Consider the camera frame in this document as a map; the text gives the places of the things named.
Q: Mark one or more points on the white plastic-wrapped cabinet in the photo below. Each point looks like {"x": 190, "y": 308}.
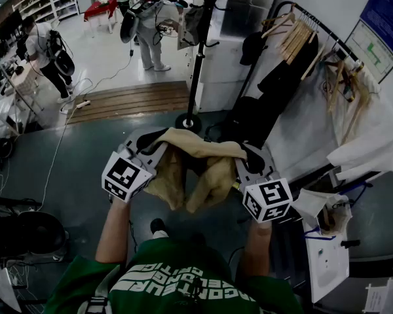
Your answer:
{"x": 235, "y": 18}

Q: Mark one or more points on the person's green printed shirt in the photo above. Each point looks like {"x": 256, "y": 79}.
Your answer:
{"x": 170, "y": 260}

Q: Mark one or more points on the white plastic bag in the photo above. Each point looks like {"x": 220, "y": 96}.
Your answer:
{"x": 311, "y": 204}

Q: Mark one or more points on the person's white trouser leg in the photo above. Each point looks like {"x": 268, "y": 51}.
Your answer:
{"x": 160, "y": 234}

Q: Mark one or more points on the person's black shoe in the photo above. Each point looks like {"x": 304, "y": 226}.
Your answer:
{"x": 158, "y": 224}

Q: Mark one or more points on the beige clothes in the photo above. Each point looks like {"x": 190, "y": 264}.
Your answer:
{"x": 190, "y": 141}

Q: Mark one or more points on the red cloth table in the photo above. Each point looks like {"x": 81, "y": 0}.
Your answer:
{"x": 100, "y": 10}

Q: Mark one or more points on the black cap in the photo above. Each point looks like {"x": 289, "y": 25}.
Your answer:
{"x": 252, "y": 47}

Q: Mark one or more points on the black coat stand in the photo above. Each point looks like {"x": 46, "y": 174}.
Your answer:
{"x": 198, "y": 61}

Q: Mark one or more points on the white power strip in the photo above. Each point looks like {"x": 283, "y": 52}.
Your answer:
{"x": 82, "y": 103}

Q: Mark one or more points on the black monitor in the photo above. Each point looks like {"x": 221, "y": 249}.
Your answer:
{"x": 10, "y": 25}

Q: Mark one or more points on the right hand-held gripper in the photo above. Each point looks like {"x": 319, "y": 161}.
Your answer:
{"x": 268, "y": 199}

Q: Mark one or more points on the white open shelf unit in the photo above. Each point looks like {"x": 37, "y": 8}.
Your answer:
{"x": 52, "y": 2}

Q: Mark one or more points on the black hanging garment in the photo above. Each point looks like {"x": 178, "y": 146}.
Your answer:
{"x": 281, "y": 77}

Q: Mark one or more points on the light wooden single hanger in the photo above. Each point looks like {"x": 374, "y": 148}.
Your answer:
{"x": 335, "y": 83}

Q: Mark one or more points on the person's left forearm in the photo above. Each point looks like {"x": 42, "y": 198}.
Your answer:
{"x": 113, "y": 231}

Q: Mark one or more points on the black round chair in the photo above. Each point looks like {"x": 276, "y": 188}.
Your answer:
{"x": 32, "y": 234}

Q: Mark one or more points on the person's right forearm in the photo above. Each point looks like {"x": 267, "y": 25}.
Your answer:
{"x": 257, "y": 250}

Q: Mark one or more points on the white fabric sheet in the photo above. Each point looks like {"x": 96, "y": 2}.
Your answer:
{"x": 373, "y": 136}

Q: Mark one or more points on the wooden slatted floor mat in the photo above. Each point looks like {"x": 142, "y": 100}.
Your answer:
{"x": 134, "y": 103}

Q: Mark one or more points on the white wall plan chart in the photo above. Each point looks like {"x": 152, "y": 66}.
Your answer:
{"x": 370, "y": 47}

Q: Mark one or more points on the white basin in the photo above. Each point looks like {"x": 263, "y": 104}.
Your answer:
{"x": 327, "y": 270}

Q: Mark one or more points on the black garment rail rack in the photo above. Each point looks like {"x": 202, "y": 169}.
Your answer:
{"x": 347, "y": 48}

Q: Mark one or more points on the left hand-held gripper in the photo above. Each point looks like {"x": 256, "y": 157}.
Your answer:
{"x": 126, "y": 177}

